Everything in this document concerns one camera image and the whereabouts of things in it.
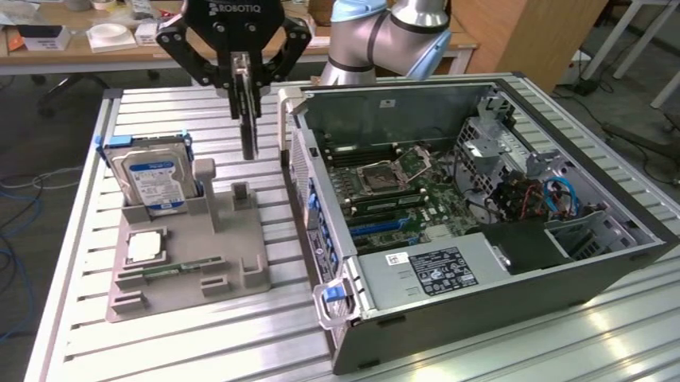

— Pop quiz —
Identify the blue floor cable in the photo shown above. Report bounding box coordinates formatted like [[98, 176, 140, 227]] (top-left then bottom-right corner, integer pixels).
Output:
[[0, 190, 47, 343]]

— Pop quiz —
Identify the grey case handle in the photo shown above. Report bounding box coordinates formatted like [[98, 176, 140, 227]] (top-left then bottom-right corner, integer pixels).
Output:
[[313, 277, 363, 331]]

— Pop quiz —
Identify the hard disk with blue carrier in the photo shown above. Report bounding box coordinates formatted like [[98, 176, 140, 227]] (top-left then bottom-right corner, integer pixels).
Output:
[[94, 129, 200, 219]]

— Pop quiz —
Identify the CPU socket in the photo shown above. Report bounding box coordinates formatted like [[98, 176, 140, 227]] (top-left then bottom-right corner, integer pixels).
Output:
[[355, 161, 408, 193]]

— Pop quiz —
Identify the small white box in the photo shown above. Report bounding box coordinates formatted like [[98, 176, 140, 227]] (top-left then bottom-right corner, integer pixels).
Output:
[[132, 21, 163, 46]]

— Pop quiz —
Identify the blue wire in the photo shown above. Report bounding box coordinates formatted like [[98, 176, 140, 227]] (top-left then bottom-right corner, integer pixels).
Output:
[[544, 175, 581, 219]]

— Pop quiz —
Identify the green RAM stick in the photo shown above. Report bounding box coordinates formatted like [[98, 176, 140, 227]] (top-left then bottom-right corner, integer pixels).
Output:
[[142, 260, 215, 279], [349, 193, 428, 212]]

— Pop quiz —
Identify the black graphics card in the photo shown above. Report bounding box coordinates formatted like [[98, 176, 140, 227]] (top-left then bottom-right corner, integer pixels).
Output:
[[230, 50, 262, 162]]

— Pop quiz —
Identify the brown cardboard box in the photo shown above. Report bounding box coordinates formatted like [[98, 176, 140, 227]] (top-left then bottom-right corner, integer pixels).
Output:
[[307, 0, 335, 23]]

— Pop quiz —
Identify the dark grey PC case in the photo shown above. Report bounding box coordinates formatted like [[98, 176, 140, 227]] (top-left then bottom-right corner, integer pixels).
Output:
[[278, 71, 680, 377]]

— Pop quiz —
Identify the grey power supply unit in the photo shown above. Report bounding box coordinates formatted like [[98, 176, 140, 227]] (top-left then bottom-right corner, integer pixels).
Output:
[[355, 232, 512, 311]]

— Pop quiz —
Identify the grey parts rack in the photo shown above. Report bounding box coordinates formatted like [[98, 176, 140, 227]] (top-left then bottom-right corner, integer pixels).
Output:
[[104, 157, 273, 325]]

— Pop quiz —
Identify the black RAM slot bank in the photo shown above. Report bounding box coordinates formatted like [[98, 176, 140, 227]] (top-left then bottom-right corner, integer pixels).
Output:
[[327, 143, 401, 167], [345, 189, 429, 218]]

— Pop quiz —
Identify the metal drive cage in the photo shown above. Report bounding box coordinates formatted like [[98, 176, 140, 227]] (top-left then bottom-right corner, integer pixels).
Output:
[[456, 93, 573, 208]]

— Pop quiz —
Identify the white foam tray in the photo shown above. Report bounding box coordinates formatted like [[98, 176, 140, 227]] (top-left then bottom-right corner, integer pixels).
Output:
[[86, 23, 138, 53]]

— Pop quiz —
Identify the green motherboard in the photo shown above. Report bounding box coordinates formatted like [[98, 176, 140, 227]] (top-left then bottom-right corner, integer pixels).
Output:
[[318, 134, 496, 255]]

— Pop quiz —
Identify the wooden desk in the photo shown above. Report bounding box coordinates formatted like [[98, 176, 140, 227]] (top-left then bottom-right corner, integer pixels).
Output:
[[0, 0, 480, 76]]

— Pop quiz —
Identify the white table frame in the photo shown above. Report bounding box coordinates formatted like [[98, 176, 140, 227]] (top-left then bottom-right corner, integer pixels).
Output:
[[579, 0, 680, 109]]

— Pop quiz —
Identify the white floor cable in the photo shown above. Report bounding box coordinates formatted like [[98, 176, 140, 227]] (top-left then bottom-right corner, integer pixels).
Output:
[[0, 165, 82, 191]]

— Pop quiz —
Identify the silver CPU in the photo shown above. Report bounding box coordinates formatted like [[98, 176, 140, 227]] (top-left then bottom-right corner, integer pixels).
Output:
[[127, 232, 168, 263]]

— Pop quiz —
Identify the white box with dark lid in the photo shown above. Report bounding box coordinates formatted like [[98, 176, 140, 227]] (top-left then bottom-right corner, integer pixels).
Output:
[[15, 24, 72, 52]]

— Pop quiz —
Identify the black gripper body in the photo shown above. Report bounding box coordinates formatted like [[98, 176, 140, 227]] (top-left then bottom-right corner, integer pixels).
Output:
[[183, 0, 287, 76]]

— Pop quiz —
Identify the blue expansion slot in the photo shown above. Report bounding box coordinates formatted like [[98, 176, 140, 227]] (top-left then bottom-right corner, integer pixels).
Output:
[[347, 220, 397, 238]]

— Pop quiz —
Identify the metal socket cover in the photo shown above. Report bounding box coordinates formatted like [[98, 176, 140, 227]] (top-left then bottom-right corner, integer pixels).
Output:
[[395, 145, 434, 180]]

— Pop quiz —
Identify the red wire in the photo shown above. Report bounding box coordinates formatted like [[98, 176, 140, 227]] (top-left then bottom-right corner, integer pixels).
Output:
[[517, 181, 548, 218]]

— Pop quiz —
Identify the white booklet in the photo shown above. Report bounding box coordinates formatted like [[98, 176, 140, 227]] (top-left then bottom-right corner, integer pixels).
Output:
[[309, 23, 334, 49]]

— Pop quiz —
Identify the grey disk bay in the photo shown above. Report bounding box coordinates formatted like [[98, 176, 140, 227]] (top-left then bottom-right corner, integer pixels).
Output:
[[544, 209, 639, 262]]

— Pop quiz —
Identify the wooden cabinet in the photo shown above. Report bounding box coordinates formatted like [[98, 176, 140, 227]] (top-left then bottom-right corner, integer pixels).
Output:
[[466, 0, 611, 87]]

